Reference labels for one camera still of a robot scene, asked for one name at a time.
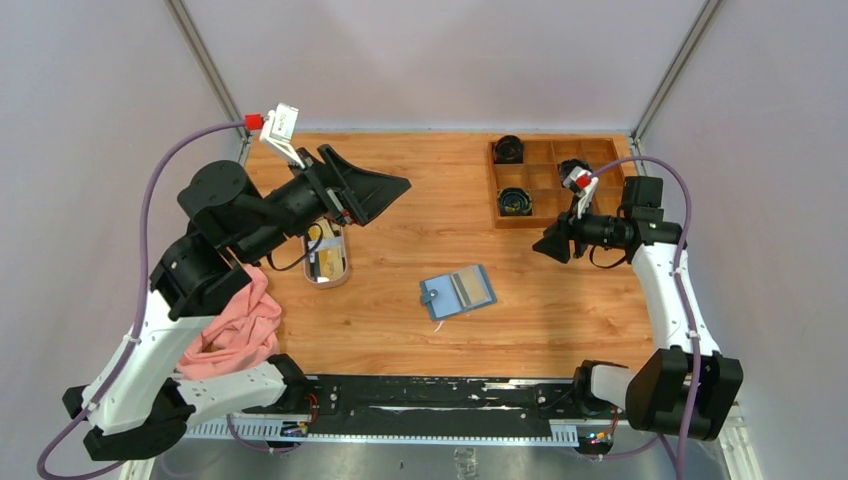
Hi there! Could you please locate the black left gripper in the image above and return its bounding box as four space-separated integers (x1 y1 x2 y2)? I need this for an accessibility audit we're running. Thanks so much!
238 142 410 263

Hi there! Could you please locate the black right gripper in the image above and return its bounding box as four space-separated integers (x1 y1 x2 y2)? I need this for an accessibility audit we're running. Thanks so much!
533 195 629 264

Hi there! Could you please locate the blue leather card holder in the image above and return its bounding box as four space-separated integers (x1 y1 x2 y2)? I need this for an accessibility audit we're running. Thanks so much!
419 264 497 322

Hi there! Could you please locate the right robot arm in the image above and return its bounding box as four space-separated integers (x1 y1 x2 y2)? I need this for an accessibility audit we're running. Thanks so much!
533 169 744 441

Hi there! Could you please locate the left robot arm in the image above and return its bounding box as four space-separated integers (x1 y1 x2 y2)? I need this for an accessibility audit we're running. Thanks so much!
63 145 411 461

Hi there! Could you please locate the wooden compartment tray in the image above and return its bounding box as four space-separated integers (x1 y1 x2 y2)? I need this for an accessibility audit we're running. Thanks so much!
485 133 631 229

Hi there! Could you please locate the black blue rosette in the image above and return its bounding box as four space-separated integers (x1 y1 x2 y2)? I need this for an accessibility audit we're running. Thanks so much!
497 187 533 217

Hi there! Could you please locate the black rosette middle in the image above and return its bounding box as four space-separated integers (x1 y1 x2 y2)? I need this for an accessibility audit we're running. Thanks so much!
557 158 592 191

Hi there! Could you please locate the black rosette top left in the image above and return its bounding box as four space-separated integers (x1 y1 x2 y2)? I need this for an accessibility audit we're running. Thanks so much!
492 135 525 164

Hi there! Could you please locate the pink cloth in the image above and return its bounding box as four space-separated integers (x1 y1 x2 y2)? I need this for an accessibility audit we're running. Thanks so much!
176 266 282 380

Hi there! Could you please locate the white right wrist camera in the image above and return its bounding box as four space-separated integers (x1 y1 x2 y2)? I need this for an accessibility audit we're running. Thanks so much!
574 170 599 219

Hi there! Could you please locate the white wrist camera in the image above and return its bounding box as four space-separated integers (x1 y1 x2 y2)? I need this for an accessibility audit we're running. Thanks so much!
574 170 599 219
259 103 307 170

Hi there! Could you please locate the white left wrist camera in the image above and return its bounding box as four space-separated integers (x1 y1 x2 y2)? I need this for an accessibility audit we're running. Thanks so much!
259 103 307 170

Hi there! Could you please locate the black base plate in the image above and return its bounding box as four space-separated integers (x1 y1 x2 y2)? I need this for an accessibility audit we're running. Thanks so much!
248 374 625 443

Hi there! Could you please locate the aluminium frame rail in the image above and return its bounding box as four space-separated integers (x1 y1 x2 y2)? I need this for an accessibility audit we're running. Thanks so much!
135 370 747 446

